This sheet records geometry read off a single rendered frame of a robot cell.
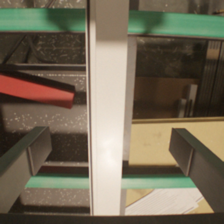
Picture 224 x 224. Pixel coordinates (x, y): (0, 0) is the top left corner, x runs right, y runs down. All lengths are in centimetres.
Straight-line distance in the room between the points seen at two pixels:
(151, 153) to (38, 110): 46
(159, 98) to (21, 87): 68
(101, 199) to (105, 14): 30
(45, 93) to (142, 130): 37
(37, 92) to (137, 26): 41
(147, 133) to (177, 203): 38
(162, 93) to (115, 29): 73
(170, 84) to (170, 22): 64
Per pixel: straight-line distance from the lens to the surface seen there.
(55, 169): 42
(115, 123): 24
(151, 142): 62
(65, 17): 31
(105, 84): 23
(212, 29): 35
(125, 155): 40
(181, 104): 95
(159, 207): 83
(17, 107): 69
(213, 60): 100
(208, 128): 68
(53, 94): 57
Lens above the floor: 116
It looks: 73 degrees down
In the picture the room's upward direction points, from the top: 176 degrees clockwise
